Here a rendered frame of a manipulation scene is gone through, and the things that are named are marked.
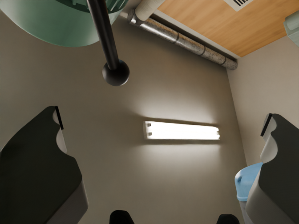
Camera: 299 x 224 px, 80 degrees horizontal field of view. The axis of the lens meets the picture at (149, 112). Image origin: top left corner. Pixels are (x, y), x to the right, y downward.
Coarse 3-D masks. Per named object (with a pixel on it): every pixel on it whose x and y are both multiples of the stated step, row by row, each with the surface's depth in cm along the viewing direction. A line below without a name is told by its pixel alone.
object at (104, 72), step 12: (96, 0) 13; (96, 12) 14; (96, 24) 15; (108, 24) 16; (108, 36) 17; (108, 48) 18; (108, 60) 20; (120, 60) 22; (108, 72) 22; (120, 72) 22; (120, 84) 23
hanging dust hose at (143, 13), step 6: (144, 0) 177; (150, 0) 172; (156, 0) 169; (162, 0) 170; (138, 6) 183; (144, 6) 178; (150, 6) 176; (156, 6) 176; (138, 12) 186; (144, 12) 183; (150, 12) 184; (144, 18) 189
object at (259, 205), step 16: (272, 128) 10; (288, 128) 9; (272, 144) 9; (288, 144) 8; (272, 160) 7; (288, 160) 7; (256, 176) 7; (272, 176) 7; (288, 176) 7; (256, 192) 6; (272, 192) 6; (288, 192) 6; (256, 208) 6; (272, 208) 6; (288, 208) 5
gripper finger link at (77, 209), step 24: (48, 120) 9; (24, 144) 8; (48, 144) 8; (0, 168) 6; (24, 168) 7; (48, 168) 7; (72, 168) 7; (0, 192) 6; (24, 192) 6; (48, 192) 6; (72, 192) 6; (0, 216) 5; (24, 216) 5; (48, 216) 5; (72, 216) 6
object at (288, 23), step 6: (294, 12) 170; (288, 18) 172; (294, 18) 168; (288, 24) 172; (294, 24) 170; (288, 30) 183; (294, 30) 179; (288, 36) 183; (294, 36) 184; (294, 42) 195
